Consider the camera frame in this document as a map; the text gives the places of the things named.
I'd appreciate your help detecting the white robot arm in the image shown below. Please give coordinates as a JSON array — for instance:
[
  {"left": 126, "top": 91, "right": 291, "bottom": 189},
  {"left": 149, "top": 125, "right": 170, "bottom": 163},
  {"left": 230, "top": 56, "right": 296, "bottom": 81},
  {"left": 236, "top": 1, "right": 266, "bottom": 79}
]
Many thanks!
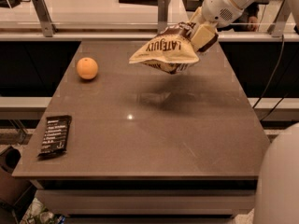
[{"left": 200, "top": 0, "right": 299, "bottom": 224}]

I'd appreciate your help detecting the person in dark clothes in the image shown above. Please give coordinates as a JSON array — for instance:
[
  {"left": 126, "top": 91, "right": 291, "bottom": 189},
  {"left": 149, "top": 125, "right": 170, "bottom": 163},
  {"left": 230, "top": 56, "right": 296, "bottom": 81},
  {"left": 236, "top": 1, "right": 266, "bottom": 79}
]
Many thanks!
[{"left": 218, "top": 3, "right": 259, "bottom": 32}]

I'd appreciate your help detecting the black rxbar chocolate bar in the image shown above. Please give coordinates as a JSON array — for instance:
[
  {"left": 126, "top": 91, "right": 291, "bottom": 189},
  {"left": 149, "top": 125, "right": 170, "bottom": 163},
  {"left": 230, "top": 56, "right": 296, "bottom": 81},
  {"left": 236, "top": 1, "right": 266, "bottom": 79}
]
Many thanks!
[{"left": 38, "top": 115, "right": 72, "bottom": 157}]

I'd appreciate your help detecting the brown and cream chip bag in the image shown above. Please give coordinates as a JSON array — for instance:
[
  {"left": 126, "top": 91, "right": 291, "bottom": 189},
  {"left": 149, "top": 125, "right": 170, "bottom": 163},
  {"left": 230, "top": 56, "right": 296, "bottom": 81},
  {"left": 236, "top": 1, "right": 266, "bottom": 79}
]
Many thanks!
[{"left": 129, "top": 22, "right": 199, "bottom": 75}]

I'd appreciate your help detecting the black device on counter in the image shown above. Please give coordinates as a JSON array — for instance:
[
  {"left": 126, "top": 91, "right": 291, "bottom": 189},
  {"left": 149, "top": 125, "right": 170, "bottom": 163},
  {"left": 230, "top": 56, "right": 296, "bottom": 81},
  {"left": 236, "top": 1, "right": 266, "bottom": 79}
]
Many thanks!
[{"left": 0, "top": 0, "right": 31, "bottom": 8}]

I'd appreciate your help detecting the middle metal glass bracket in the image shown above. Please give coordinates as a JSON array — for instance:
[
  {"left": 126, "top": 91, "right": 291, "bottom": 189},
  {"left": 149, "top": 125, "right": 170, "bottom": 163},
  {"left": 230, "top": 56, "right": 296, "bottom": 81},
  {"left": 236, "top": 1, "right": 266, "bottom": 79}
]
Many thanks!
[{"left": 157, "top": 0, "right": 169, "bottom": 32}]

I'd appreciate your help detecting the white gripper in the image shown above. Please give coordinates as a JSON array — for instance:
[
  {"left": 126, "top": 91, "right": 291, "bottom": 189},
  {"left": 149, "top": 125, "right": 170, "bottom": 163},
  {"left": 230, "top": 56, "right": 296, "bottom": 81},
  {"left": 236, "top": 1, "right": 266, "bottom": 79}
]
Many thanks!
[{"left": 189, "top": 0, "right": 244, "bottom": 52}]

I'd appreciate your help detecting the green white snack package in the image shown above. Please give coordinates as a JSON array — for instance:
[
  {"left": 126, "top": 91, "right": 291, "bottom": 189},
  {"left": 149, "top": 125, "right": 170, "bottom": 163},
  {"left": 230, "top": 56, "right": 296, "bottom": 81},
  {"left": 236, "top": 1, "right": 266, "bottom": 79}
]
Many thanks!
[{"left": 19, "top": 198, "right": 65, "bottom": 224}]

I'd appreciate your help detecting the right metal glass bracket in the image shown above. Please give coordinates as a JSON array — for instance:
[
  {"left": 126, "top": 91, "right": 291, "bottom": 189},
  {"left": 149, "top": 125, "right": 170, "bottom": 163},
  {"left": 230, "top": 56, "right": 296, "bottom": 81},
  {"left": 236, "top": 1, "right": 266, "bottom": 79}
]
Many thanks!
[{"left": 267, "top": 0, "right": 292, "bottom": 37}]

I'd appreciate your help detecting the glass barrier panel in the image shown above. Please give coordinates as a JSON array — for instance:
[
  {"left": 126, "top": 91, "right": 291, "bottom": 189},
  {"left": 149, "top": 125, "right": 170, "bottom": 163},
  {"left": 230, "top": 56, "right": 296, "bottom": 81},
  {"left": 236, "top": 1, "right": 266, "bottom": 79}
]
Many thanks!
[{"left": 0, "top": 0, "right": 299, "bottom": 33}]

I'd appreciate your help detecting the left metal glass bracket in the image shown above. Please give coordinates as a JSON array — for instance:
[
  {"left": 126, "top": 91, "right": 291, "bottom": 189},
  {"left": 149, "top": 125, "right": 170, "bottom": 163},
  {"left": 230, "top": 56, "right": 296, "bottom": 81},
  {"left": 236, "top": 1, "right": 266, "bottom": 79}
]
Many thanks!
[{"left": 32, "top": 0, "right": 56, "bottom": 37}]

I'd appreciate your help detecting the metal glass bracket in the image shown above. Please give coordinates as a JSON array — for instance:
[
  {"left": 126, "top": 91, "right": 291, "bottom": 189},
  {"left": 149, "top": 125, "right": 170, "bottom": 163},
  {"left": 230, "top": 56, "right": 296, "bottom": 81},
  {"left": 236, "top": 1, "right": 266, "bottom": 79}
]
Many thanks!
[
  {"left": 157, "top": 0, "right": 169, "bottom": 32},
  {"left": 32, "top": 0, "right": 56, "bottom": 37},
  {"left": 267, "top": 0, "right": 292, "bottom": 37}
]

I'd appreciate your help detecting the orange fruit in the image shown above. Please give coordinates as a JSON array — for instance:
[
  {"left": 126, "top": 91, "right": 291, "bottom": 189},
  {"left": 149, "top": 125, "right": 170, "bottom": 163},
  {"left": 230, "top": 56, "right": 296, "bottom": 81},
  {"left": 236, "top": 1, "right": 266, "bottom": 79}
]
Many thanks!
[{"left": 77, "top": 57, "right": 98, "bottom": 80}]

